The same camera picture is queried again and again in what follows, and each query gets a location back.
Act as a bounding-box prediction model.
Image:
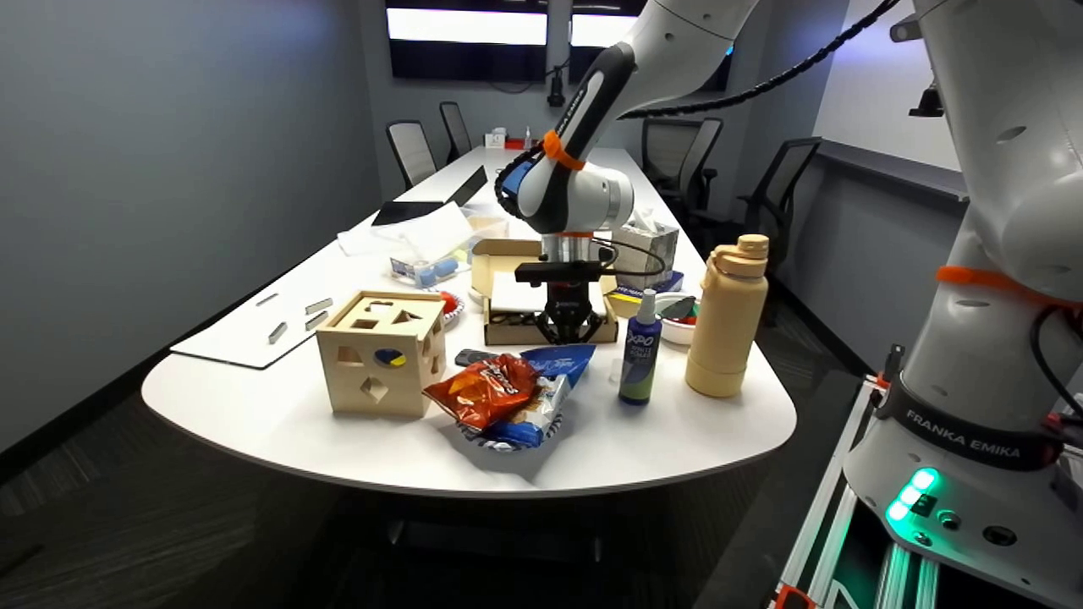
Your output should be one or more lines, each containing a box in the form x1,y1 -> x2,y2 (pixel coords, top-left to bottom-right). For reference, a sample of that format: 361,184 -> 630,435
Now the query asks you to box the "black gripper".
515,233 -> 612,346

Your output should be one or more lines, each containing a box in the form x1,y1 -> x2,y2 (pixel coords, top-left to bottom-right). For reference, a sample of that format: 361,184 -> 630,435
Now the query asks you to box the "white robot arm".
496,0 -> 1083,609

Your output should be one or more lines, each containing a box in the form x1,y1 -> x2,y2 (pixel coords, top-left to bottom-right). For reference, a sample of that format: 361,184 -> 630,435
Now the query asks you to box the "blue snack bag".
460,346 -> 592,454

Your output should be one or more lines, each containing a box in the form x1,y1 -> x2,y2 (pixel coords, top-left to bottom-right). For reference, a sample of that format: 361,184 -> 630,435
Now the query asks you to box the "open cardboard box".
470,241 -> 619,346

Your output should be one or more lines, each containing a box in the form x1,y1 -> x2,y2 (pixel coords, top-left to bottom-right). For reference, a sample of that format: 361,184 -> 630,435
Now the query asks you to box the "blue spray bottle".
619,292 -> 660,405

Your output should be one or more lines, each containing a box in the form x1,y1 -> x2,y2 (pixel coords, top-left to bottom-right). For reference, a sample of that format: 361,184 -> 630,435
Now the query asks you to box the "red snack bag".
427,354 -> 538,429

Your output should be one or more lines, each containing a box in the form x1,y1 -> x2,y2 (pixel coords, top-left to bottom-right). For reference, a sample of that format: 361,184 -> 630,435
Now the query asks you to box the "white bowl with blocks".
660,297 -> 698,346

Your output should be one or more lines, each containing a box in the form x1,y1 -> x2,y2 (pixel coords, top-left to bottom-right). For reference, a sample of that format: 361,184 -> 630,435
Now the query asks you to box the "tan insulated bottle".
683,233 -> 768,398

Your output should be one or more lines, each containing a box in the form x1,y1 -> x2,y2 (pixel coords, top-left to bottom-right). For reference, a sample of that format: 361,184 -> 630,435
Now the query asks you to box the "clear plastic container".
388,219 -> 475,286

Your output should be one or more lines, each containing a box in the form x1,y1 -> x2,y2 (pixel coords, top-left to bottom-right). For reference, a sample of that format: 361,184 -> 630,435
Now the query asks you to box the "wooden shape sorter box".
313,292 -> 445,419

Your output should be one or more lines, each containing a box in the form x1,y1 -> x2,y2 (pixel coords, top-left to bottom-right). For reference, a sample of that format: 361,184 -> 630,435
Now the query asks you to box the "black laptop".
371,170 -> 487,226

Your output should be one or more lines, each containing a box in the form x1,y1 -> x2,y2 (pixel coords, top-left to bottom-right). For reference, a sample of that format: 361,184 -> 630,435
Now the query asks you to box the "white paper sheet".
172,250 -> 368,367

